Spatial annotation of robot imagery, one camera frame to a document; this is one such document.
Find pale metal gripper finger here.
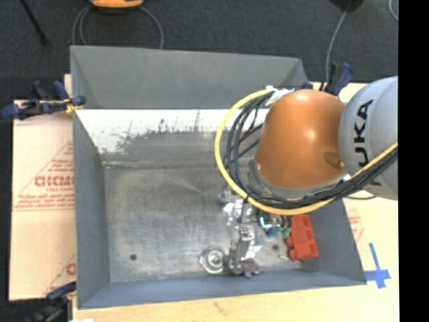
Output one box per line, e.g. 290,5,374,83
222,199,249,228
229,226,258,276

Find small purple-grey toy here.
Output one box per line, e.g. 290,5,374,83
239,259,261,279

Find clear round glass thing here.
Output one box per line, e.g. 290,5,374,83
199,248,227,275

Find red toy brick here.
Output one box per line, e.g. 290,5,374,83
286,214,320,262

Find grey metal bin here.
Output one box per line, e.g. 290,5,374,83
69,44,367,310

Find cardboard board with red print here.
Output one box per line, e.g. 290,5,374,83
8,98,78,302

